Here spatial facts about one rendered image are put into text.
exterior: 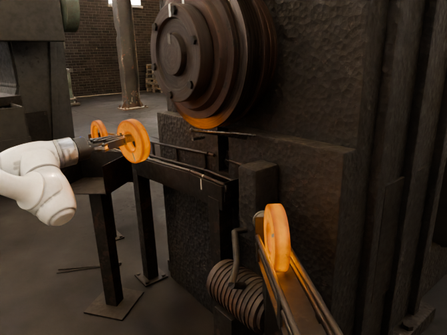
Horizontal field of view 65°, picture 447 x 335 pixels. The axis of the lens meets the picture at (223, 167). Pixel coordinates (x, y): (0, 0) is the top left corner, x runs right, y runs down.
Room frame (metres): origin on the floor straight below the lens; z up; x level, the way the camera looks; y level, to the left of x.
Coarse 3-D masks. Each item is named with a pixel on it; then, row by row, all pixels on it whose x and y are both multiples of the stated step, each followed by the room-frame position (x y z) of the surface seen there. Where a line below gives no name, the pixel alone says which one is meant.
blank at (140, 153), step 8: (128, 120) 1.20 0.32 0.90; (136, 120) 1.21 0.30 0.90; (120, 128) 1.23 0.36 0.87; (128, 128) 1.20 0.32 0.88; (136, 128) 1.17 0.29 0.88; (144, 128) 1.18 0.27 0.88; (136, 136) 1.17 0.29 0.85; (144, 136) 1.16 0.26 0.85; (128, 144) 1.23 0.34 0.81; (136, 144) 1.17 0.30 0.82; (144, 144) 1.16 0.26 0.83; (128, 152) 1.21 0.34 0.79; (136, 152) 1.18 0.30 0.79; (144, 152) 1.16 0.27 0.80; (128, 160) 1.22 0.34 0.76; (136, 160) 1.18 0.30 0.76
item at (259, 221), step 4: (256, 220) 0.80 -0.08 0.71; (260, 220) 0.80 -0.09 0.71; (256, 224) 0.80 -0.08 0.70; (260, 224) 0.80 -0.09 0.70; (256, 228) 0.80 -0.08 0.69; (260, 228) 0.80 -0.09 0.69; (256, 232) 0.80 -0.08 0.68; (260, 232) 0.80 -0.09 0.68; (260, 236) 0.80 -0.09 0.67; (264, 240) 0.80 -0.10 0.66; (264, 244) 0.79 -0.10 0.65
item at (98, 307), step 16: (96, 160) 1.51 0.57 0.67; (112, 160) 1.48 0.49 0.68; (80, 176) 1.52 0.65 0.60; (96, 176) 1.51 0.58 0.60; (112, 176) 1.32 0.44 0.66; (128, 176) 1.43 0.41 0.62; (80, 192) 1.32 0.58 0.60; (96, 192) 1.29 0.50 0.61; (96, 208) 1.36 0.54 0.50; (96, 224) 1.37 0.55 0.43; (112, 224) 1.41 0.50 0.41; (96, 240) 1.37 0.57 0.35; (112, 240) 1.39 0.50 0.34; (112, 256) 1.38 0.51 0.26; (112, 272) 1.36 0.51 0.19; (112, 288) 1.36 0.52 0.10; (96, 304) 1.37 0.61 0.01; (112, 304) 1.36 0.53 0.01; (128, 304) 1.37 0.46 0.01
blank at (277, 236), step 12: (276, 204) 0.74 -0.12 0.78; (264, 216) 0.79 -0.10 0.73; (276, 216) 0.69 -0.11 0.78; (264, 228) 0.78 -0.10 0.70; (276, 228) 0.67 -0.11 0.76; (288, 228) 0.67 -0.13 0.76; (276, 240) 0.65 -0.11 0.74; (288, 240) 0.65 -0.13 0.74; (276, 252) 0.65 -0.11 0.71; (288, 252) 0.65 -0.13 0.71; (276, 264) 0.65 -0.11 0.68; (288, 264) 0.65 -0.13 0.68
